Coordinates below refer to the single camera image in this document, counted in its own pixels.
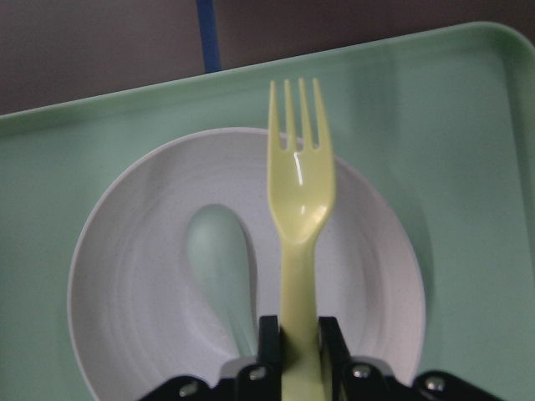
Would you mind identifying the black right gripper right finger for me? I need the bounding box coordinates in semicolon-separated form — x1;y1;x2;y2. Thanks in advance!
318;317;392;400

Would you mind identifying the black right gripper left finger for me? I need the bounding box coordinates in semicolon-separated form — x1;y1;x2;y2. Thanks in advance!
236;315;282;401

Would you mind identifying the white round plate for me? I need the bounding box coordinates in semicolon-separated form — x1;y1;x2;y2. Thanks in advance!
69;128;425;400

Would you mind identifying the yellow plastic fork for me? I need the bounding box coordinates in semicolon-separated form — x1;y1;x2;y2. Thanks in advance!
267;79;336;400

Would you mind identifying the grey-green plastic spoon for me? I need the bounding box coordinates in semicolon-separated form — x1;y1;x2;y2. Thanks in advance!
186;204;257;357

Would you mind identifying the mint green tray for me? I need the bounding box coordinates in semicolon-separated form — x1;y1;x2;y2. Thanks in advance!
1;23;534;400

